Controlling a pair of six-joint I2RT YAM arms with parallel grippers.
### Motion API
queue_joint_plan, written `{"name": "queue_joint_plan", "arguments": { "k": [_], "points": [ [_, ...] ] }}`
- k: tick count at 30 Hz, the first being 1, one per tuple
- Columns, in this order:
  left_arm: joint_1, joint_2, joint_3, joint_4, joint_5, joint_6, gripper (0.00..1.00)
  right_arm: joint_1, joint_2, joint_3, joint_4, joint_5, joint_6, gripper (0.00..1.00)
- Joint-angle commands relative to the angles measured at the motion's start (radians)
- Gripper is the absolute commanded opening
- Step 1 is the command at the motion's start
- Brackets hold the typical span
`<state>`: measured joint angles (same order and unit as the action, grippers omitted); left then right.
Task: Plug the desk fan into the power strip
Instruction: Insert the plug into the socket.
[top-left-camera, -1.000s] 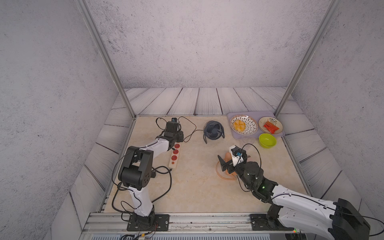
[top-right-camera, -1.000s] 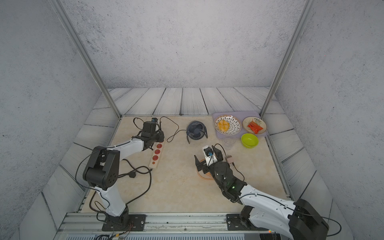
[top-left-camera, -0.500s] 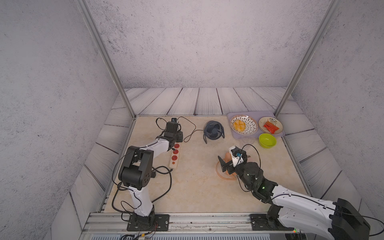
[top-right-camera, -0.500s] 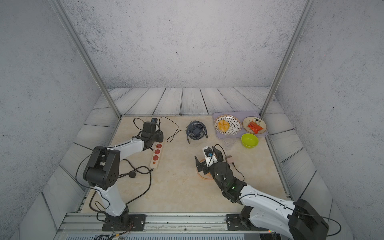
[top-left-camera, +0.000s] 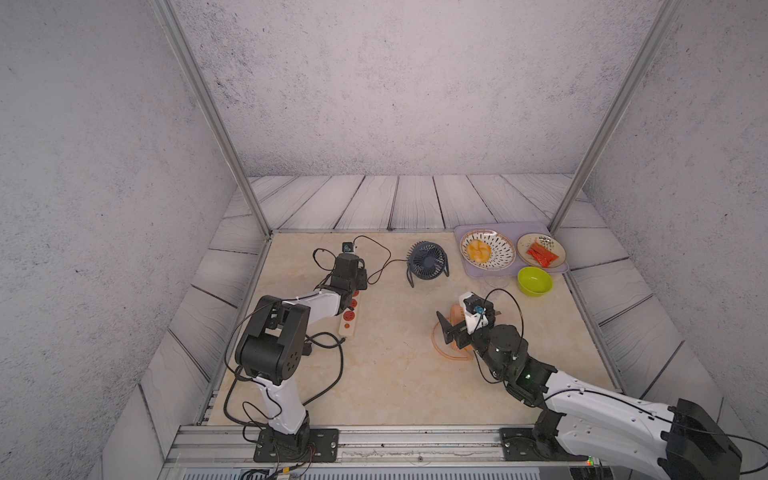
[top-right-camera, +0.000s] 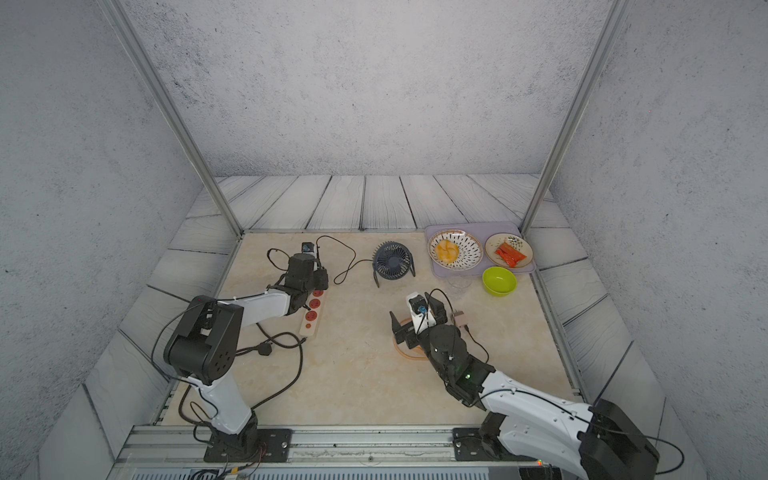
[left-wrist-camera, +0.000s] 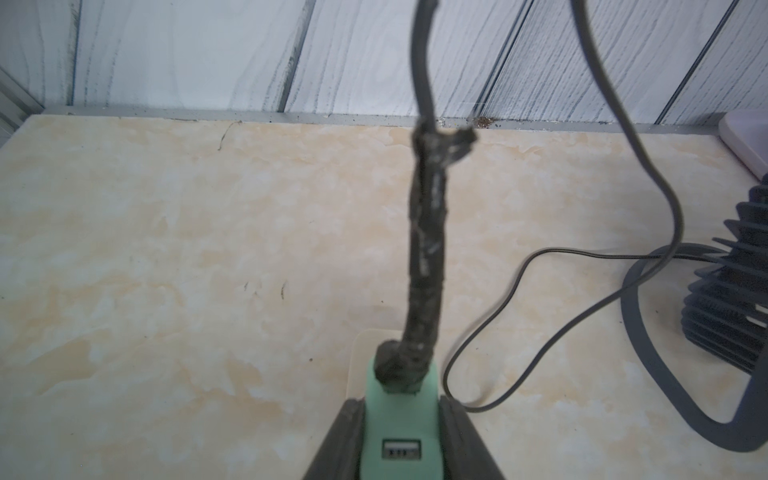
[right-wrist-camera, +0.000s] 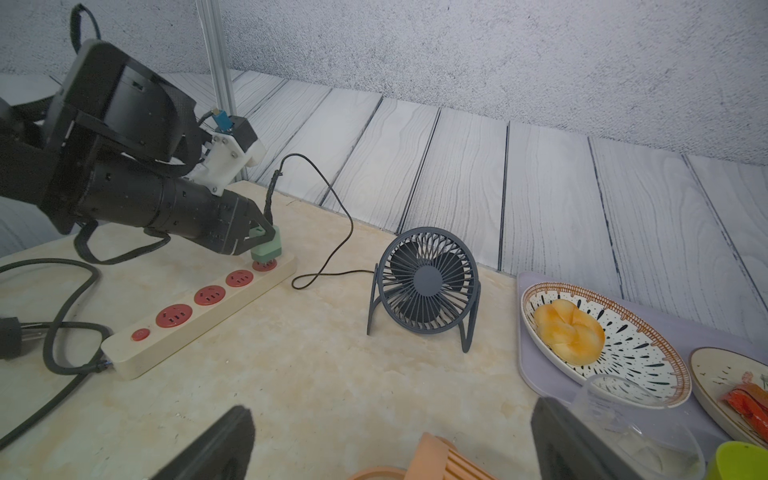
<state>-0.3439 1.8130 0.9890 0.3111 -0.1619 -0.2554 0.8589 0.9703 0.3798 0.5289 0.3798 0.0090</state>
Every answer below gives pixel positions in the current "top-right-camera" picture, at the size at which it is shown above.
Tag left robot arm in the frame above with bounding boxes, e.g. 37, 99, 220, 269
163, 253, 329, 435

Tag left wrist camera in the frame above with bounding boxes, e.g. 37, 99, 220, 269
301, 242, 316, 256

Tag orange desk fan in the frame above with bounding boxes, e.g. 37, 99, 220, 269
393, 338, 428, 361

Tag plate with red food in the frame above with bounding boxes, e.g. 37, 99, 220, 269
485, 233, 534, 269

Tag aluminium front rail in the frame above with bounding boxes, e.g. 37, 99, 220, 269
110, 426, 557, 479

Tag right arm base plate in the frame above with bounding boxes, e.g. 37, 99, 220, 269
452, 427, 523, 462

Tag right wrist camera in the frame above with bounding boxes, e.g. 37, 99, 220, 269
407, 292, 437, 334

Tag green bowl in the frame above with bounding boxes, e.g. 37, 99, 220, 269
482, 266, 518, 297

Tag right aluminium frame post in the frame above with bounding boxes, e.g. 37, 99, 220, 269
519, 0, 632, 236

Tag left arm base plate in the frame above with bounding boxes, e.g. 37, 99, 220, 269
203, 428, 293, 464

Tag purple tray mat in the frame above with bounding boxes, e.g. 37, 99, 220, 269
425, 222, 520, 278

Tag clear plastic cup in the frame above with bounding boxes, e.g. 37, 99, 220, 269
445, 276, 473, 296

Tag left aluminium frame post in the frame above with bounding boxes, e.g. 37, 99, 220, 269
98, 0, 245, 239

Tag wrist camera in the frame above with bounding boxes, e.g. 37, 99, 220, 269
301, 242, 316, 256
407, 292, 437, 334

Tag aluminium frame post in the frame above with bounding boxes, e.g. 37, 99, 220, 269
519, 0, 632, 236
98, 0, 245, 239

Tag orange fan black cable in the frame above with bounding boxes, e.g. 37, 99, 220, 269
461, 323, 492, 365

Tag black power strip cable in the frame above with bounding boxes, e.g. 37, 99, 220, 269
233, 323, 310, 413

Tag pink plug adapter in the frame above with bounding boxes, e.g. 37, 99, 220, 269
452, 310, 468, 328

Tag black desk fan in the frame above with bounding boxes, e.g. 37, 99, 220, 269
372, 241, 416, 287

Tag beige power strip red sockets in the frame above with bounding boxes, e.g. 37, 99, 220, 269
298, 290, 326, 338

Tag patterned bowl with yellow food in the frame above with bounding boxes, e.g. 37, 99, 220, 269
427, 230, 484, 271

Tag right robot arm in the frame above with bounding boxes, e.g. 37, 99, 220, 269
391, 292, 660, 479

